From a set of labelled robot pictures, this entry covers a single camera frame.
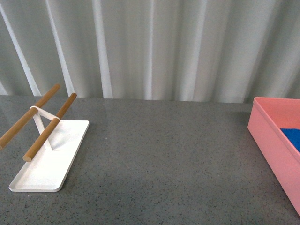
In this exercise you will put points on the blue microfiber towel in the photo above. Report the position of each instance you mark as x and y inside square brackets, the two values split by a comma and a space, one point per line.
[293, 135]

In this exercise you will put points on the white pleated curtain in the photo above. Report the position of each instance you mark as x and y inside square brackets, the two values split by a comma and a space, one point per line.
[187, 50]

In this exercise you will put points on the pink plastic storage box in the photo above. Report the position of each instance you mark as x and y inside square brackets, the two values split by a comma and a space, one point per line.
[267, 119]

